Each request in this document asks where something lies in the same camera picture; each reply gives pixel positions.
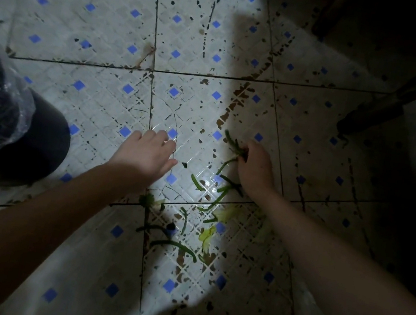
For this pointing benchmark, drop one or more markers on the dark wooden stool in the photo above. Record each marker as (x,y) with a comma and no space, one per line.
(396,100)

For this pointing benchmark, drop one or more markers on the person's right hand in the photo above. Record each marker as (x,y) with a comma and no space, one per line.
(256,170)

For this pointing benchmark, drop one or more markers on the person's left forearm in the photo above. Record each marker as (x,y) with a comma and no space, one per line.
(15,247)

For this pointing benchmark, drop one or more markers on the person's right forearm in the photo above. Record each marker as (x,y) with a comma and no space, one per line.
(348,285)

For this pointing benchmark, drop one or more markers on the dark trash bin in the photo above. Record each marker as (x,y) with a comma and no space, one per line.
(38,145)

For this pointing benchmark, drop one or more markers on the person's left hand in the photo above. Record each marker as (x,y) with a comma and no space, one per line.
(145,158)

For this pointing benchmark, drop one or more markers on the pile of green vegetable scraps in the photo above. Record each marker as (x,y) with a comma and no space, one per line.
(206,237)

